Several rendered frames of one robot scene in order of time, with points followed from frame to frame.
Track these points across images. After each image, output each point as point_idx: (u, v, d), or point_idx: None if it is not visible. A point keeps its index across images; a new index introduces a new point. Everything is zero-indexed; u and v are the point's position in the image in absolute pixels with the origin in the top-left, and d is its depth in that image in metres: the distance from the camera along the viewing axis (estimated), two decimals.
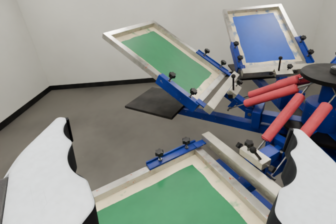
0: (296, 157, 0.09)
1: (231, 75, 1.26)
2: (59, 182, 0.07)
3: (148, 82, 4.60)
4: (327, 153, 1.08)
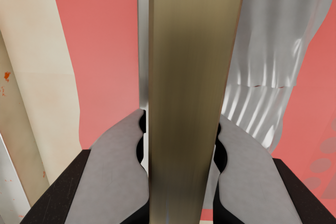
0: (223, 140, 0.10)
1: None
2: (125, 167, 0.08)
3: None
4: None
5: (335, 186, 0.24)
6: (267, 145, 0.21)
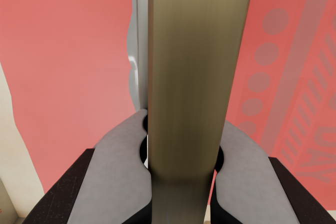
0: None
1: None
2: (128, 166, 0.08)
3: None
4: None
5: None
6: None
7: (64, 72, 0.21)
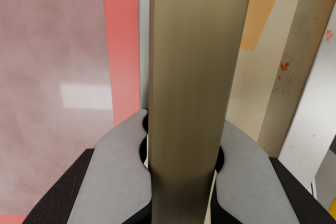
0: None
1: None
2: (128, 166, 0.08)
3: None
4: None
5: None
6: None
7: None
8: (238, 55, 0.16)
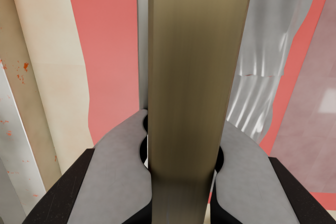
0: None
1: None
2: (128, 166, 0.08)
3: None
4: None
5: None
6: (258, 130, 0.23)
7: None
8: None
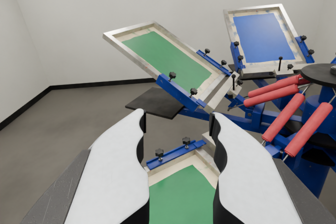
0: (223, 140, 0.10)
1: (231, 75, 1.26)
2: (125, 167, 0.08)
3: (148, 82, 4.60)
4: (327, 153, 1.08)
5: None
6: None
7: None
8: None
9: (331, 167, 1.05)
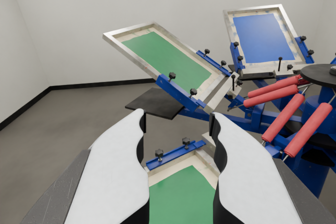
0: (223, 140, 0.10)
1: (231, 75, 1.26)
2: (125, 167, 0.08)
3: (148, 82, 4.60)
4: (327, 153, 1.08)
5: None
6: None
7: None
8: None
9: (331, 167, 1.05)
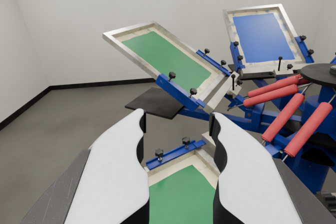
0: (223, 140, 0.10)
1: (231, 75, 1.26)
2: (125, 167, 0.08)
3: (148, 82, 4.60)
4: (327, 153, 1.08)
5: None
6: None
7: None
8: None
9: (331, 167, 1.05)
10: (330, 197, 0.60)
